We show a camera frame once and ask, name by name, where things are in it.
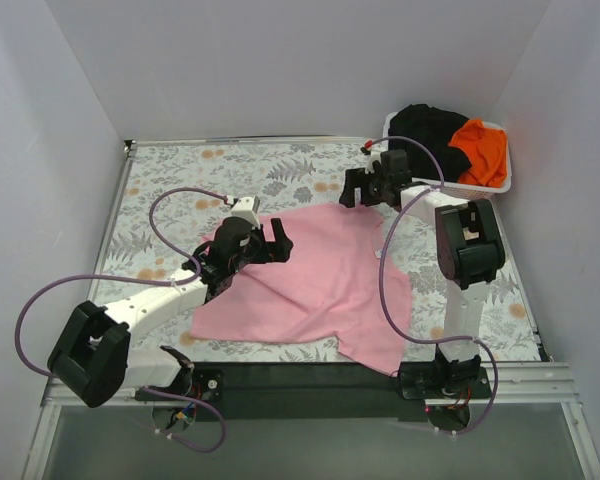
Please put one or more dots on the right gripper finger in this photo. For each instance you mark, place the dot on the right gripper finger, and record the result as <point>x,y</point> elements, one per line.
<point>355,188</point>
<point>372,188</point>

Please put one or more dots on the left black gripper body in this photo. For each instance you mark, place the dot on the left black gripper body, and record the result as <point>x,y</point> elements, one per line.
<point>266,245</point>

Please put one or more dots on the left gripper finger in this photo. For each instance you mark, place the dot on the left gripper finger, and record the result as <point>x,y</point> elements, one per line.
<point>280,249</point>
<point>260,247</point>

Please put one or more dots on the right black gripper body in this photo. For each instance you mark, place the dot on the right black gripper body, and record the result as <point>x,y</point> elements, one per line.
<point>368,184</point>

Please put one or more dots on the pink t-shirt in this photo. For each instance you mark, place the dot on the pink t-shirt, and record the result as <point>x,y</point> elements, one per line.
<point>328,287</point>

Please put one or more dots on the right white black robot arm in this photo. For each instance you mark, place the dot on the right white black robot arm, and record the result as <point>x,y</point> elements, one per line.
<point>469,249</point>

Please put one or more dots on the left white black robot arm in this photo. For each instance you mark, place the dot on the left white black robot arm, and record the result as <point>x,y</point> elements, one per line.
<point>94,356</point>

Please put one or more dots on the black t-shirt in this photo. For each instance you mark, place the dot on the black t-shirt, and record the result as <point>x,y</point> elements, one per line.
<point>434,129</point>

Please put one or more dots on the floral patterned table mat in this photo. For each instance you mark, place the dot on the floral patterned table mat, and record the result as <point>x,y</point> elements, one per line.
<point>185,217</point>

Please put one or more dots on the white plastic laundry basket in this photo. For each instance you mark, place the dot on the white plastic laundry basket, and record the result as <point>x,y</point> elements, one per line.
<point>461,190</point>

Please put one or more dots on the orange t-shirt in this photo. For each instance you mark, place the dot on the orange t-shirt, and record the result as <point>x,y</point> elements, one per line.
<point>486,150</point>

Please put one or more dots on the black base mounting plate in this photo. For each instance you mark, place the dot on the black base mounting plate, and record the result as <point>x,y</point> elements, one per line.
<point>275,391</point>

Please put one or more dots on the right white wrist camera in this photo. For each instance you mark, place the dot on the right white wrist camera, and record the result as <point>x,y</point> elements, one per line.
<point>373,154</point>

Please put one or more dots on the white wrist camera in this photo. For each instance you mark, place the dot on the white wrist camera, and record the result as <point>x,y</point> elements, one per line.
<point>373,154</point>
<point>244,212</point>

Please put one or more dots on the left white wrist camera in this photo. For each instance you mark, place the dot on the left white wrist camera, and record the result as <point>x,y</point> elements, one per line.
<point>244,212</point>

